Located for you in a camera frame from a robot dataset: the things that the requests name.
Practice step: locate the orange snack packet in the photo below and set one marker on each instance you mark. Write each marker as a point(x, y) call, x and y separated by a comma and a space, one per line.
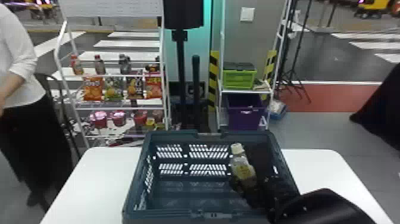
point(92, 89)

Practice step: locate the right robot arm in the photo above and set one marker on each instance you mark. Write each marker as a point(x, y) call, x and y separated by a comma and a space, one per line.
point(322, 208)

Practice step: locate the blue basket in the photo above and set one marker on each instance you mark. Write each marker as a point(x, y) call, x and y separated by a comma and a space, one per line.
point(187, 187)

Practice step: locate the yellow bottle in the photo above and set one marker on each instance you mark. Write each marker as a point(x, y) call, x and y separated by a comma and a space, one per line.
point(242, 170)

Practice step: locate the pink noodle cup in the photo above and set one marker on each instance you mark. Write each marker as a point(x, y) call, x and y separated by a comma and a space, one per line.
point(100, 119)
point(119, 118)

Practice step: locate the yellow black striped post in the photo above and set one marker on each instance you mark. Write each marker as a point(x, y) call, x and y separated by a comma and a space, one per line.
point(213, 78)
point(269, 67)

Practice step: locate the black bottle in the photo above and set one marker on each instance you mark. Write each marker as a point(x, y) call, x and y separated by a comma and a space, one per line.
point(125, 64)

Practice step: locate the black tripod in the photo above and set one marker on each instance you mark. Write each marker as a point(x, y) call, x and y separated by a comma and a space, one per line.
point(295, 62)

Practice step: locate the person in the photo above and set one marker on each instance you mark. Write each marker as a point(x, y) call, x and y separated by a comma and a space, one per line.
point(18, 72)

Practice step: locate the red snack packet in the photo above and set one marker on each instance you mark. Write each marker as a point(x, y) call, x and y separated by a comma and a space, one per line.
point(153, 87)

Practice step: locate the brown bottle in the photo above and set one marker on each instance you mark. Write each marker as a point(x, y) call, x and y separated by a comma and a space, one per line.
point(99, 65)

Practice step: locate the black snack packet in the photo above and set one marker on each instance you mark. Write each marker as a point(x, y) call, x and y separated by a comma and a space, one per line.
point(134, 89)

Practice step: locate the green crate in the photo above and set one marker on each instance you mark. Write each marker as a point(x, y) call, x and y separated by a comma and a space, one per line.
point(239, 78)

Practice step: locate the purple crate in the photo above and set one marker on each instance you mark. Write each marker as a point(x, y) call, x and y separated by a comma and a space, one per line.
point(245, 114)

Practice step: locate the white shelf trolley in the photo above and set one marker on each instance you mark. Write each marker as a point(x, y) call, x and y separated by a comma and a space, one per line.
point(220, 94)

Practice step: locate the red noodle cup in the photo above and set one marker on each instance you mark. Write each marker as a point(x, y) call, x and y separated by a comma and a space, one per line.
point(140, 118)

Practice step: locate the green snack packet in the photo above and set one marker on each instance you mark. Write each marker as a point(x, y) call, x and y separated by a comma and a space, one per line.
point(113, 89)

